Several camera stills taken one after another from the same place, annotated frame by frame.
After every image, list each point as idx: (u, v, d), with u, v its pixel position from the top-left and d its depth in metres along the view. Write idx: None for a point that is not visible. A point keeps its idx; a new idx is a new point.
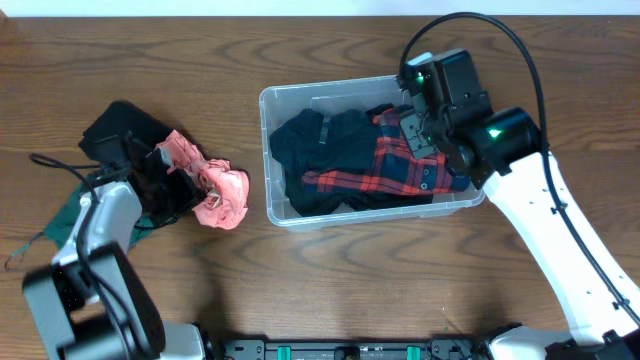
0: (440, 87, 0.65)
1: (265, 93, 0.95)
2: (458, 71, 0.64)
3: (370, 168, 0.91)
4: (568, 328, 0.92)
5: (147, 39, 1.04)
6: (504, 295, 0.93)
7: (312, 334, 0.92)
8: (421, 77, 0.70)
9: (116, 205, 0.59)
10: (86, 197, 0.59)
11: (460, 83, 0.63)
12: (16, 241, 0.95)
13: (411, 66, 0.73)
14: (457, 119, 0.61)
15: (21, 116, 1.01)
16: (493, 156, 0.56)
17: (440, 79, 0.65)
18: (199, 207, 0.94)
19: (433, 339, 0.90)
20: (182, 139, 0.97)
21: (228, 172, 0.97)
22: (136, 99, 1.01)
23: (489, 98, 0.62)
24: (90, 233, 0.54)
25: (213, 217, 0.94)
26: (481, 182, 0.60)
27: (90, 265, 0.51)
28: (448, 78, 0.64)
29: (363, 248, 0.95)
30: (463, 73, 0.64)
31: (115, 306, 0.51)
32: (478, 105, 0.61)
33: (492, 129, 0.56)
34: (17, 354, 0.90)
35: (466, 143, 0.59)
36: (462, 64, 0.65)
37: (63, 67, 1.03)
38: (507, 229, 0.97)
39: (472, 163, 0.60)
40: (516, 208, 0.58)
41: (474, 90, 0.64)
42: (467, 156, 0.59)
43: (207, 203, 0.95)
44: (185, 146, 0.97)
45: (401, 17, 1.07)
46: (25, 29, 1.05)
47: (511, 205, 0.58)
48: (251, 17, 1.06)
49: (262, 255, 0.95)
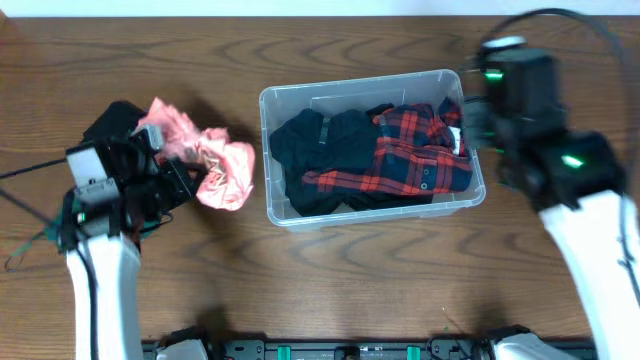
0: (517, 93, 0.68)
1: (264, 93, 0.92)
2: (539, 76, 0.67)
3: (370, 168, 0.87)
4: (570, 328, 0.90)
5: (149, 40, 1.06)
6: (507, 295, 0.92)
7: (312, 334, 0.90)
8: (494, 76, 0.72)
9: (114, 295, 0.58)
10: (76, 258, 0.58)
11: (540, 96, 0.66)
12: (17, 241, 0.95)
13: (495, 54, 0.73)
14: (532, 132, 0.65)
15: (25, 115, 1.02)
16: (569, 188, 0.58)
17: (521, 86, 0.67)
18: (203, 187, 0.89)
19: (433, 339, 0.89)
20: (170, 110, 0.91)
21: (231, 147, 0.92)
22: (136, 99, 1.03)
23: (565, 116, 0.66)
24: (99, 324, 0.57)
25: (221, 195, 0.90)
26: (544, 209, 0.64)
27: None
28: (531, 81, 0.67)
29: (363, 248, 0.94)
30: (544, 83, 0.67)
31: None
32: (554, 121, 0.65)
33: (571, 158, 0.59)
34: (16, 355, 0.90)
35: (539, 169, 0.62)
36: (545, 66, 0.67)
37: (67, 67, 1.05)
38: (511, 228, 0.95)
39: (540, 186, 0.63)
40: (580, 246, 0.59)
41: (552, 101, 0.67)
42: (535, 177, 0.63)
43: (210, 181, 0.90)
44: (174, 117, 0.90)
45: (400, 17, 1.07)
46: (29, 31, 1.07)
47: (575, 242, 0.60)
48: (251, 18, 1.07)
49: (262, 255, 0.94)
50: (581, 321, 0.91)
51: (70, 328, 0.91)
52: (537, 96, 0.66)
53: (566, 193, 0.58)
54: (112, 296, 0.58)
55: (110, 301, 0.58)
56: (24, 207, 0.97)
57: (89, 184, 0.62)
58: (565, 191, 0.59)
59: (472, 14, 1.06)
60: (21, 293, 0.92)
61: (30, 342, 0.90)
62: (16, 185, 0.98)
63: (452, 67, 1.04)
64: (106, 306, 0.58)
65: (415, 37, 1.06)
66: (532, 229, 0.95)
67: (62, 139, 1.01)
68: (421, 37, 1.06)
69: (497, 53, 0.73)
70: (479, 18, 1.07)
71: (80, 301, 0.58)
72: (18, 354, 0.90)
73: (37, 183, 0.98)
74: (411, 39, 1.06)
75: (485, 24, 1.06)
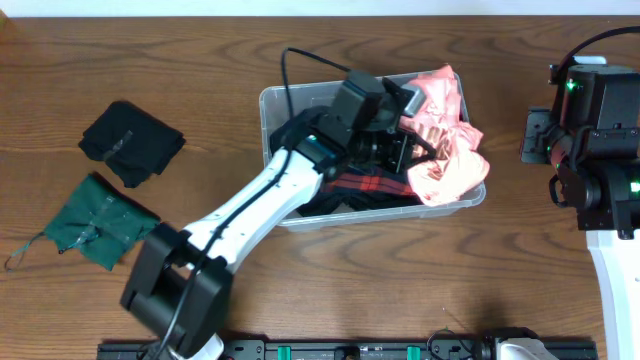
0: (589, 106, 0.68)
1: (264, 93, 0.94)
2: (621, 91, 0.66)
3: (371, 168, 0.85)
4: (569, 327, 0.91)
5: (149, 39, 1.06)
6: (506, 295, 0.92)
7: (312, 334, 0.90)
8: (571, 85, 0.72)
9: (275, 204, 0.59)
10: (280, 161, 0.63)
11: (615, 110, 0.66)
12: (15, 241, 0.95)
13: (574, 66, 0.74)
14: (597, 146, 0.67)
15: (24, 115, 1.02)
16: (625, 212, 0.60)
17: (592, 97, 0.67)
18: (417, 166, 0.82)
19: (433, 339, 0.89)
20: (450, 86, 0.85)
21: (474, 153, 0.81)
22: (136, 99, 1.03)
23: (638, 137, 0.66)
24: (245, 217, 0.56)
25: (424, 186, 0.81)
26: (589, 226, 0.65)
27: (201, 272, 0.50)
28: (606, 94, 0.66)
29: (363, 248, 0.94)
30: (624, 96, 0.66)
31: (181, 314, 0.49)
32: (623, 141, 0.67)
33: (633, 182, 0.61)
34: (17, 354, 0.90)
35: (597, 186, 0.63)
36: (628, 82, 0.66)
37: (66, 67, 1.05)
38: (510, 228, 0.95)
39: (593, 206, 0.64)
40: (620, 266, 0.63)
41: (630, 120, 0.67)
42: (593, 195, 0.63)
43: (432, 170, 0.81)
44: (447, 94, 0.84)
45: (399, 17, 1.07)
46: (28, 30, 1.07)
47: (617, 262, 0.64)
48: (251, 18, 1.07)
49: (262, 255, 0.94)
50: (581, 322, 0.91)
51: (71, 328, 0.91)
52: (612, 111, 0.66)
53: (621, 217, 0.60)
54: (281, 200, 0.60)
55: (273, 200, 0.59)
56: (24, 207, 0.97)
57: (335, 119, 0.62)
58: (620, 216, 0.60)
59: (472, 13, 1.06)
60: (21, 293, 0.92)
61: (31, 342, 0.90)
62: (16, 185, 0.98)
63: (452, 67, 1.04)
64: (265, 203, 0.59)
65: (415, 37, 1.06)
66: (531, 229, 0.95)
67: (62, 140, 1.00)
68: (422, 37, 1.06)
69: (577, 66, 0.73)
70: (478, 19, 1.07)
71: (261, 180, 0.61)
72: (19, 354, 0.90)
73: (38, 184, 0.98)
74: (411, 39, 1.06)
75: (484, 25, 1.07)
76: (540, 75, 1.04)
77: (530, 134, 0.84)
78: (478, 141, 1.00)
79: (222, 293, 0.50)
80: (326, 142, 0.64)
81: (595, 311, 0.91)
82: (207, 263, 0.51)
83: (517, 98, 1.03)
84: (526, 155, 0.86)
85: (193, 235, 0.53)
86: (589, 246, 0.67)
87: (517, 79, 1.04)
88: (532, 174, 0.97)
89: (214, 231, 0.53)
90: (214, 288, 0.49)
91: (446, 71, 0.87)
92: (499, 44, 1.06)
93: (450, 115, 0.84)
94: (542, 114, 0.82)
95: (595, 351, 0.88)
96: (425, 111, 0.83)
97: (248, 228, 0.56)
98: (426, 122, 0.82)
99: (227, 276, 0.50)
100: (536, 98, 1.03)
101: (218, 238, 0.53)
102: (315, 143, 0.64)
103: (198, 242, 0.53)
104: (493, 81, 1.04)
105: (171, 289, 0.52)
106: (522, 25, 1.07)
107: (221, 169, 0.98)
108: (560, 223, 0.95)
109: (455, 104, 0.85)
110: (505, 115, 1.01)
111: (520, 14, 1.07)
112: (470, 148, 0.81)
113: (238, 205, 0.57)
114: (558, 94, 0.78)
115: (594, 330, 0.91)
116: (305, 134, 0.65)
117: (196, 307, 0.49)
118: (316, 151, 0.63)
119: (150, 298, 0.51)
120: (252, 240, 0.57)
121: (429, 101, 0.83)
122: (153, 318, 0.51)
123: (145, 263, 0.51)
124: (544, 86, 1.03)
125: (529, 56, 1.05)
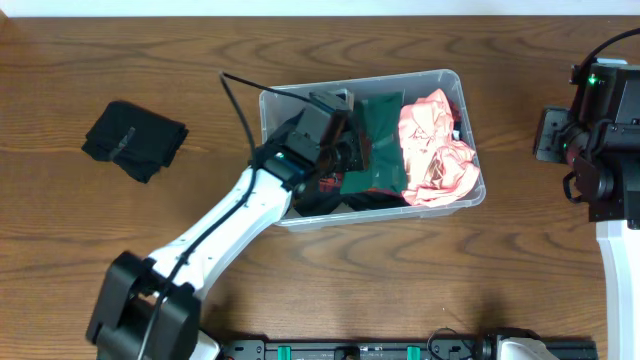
0: (607, 104, 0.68)
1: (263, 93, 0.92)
2: None
3: None
4: (569, 326, 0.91)
5: (149, 40, 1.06)
6: (504, 294, 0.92)
7: (312, 334, 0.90)
8: (593, 80, 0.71)
9: (253, 210, 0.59)
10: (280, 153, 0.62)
11: None
12: (16, 241, 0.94)
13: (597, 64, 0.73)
14: (612, 141, 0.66)
15: (22, 115, 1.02)
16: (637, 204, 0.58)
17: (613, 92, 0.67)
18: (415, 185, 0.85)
19: (433, 339, 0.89)
20: (444, 103, 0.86)
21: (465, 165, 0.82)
22: (135, 99, 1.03)
23: None
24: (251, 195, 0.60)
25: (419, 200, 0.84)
26: (598, 216, 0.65)
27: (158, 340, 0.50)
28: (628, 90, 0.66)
29: (363, 248, 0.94)
30: None
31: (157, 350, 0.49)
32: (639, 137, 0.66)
33: None
34: (17, 355, 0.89)
35: (611, 176, 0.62)
36: None
37: (65, 67, 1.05)
38: (508, 229, 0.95)
39: (605, 197, 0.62)
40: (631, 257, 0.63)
41: None
42: (605, 185, 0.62)
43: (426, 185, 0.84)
44: (436, 116, 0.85)
45: (398, 16, 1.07)
46: (25, 30, 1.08)
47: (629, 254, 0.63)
48: (250, 17, 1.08)
49: (263, 255, 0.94)
50: (581, 322, 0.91)
51: (69, 329, 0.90)
52: (631, 105, 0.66)
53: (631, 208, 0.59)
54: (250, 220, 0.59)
55: (247, 222, 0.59)
56: (22, 206, 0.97)
57: (303, 137, 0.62)
58: (631, 205, 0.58)
59: (471, 13, 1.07)
60: (19, 293, 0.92)
61: (30, 342, 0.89)
62: (15, 186, 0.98)
63: (451, 67, 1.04)
64: (237, 221, 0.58)
65: (415, 37, 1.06)
66: (531, 229, 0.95)
67: (62, 140, 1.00)
68: (421, 37, 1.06)
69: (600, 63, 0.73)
70: (477, 19, 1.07)
71: (232, 198, 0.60)
72: (13, 354, 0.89)
73: (37, 184, 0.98)
74: (411, 39, 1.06)
75: (483, 25, 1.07)
76: (539, 75, 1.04)
77: (548, 132, 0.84)
78: (478, 141, 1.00)
79: (192, 320, 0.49)
80: (293, 157, 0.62)
81: (595, 311, 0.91)
82: (173, 291, 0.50)
83: (517, 98, 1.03)
84: (542, 153, 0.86)
85: (157, 263, 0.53)
86: (598, 236, 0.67)
87: (516, 79, 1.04)
88: (530, 174, 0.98)
89: (179, 258, 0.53)
90: (129, 281, 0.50)
91: (436, 91, 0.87)
92: (499, 43, 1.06)
93: (439, 137, 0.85)
94: (559, 112, 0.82)
95: (595, 351, 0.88)
96: (409, 137, 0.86)
97: (233, 228, 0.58)
98: (413, 146, 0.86)
99: (195, 302, 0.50)
100: (535, 98, 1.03)
101: (183, 265, 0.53)
102: (283, 159, 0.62)
103: (162, 270, 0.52)
104: (492, 82, 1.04)
105: (137, 318, 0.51)
106: (522, 25, 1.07)
107: (220, 170, 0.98)
108: (560, 223, 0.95)
109: (447, 125, 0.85)
110: (505, 116, 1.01)
111: (520, 15, 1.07)
112: (459, 164, 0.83)
113: (207, 225, 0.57)
114: (578, 94, 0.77)
115: (594, 330, 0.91)
116: (271, 152, 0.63)
117: (164, 334, 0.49)
118: (278, 168, 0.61)
119: (117, 330, 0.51)
120: (222, 264, 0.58)
121: (416, 127, 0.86)
122: (119, 352, 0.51)
123: (109, 293, 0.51)
124: (543, 86, 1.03)
125: (529, 56, 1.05)
